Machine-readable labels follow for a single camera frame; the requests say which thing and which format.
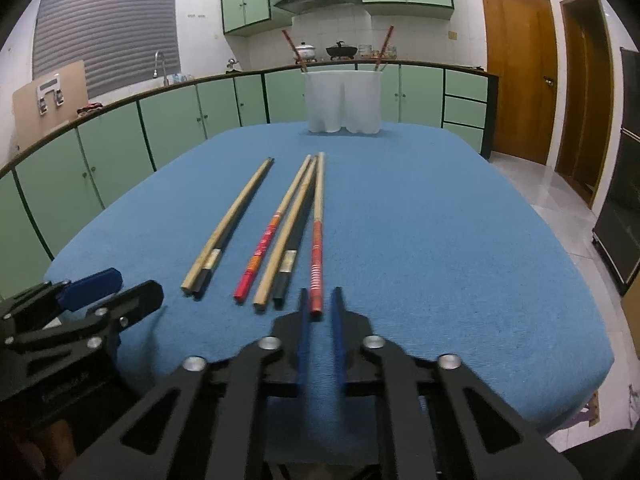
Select plain wooden chopstick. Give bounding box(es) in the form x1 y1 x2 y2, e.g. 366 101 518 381
180 157 273 295
253 156 317 311

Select green lower kitchen cabinets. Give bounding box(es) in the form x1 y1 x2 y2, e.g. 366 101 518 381
1 62 499 297

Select blue table cloth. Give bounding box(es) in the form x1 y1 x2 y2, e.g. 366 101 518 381
46 122 614 434

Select pink cloth on counter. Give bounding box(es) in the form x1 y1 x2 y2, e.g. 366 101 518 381
77 102 103 117

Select cardboard panel water purifier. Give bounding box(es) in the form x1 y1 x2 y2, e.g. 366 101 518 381
11 61 89 153

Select chrome sink faucet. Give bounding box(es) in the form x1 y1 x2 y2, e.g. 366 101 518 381
153 51 169 87

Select white double utensil holder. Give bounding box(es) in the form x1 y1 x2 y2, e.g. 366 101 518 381
304 70 382 134

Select small kettle on counter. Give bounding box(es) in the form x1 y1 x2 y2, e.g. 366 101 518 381
226 58 242 74

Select grey window blind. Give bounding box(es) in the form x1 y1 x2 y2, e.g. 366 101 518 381
32 0 181 98

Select white cooking pot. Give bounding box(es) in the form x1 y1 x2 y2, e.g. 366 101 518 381
295 41 317 63

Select black wok with lid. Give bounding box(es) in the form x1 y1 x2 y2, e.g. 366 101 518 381
326 41 358 61

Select black glass disinfection cabinet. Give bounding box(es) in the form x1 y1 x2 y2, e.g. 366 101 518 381
592 49 639 294

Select black range hood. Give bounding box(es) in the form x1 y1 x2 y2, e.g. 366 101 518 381
274 0 362 15

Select wooden closed door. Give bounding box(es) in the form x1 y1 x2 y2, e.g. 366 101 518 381
483 0 558 164

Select open wooden door frame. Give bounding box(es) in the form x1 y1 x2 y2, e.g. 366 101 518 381
555 0 614 205

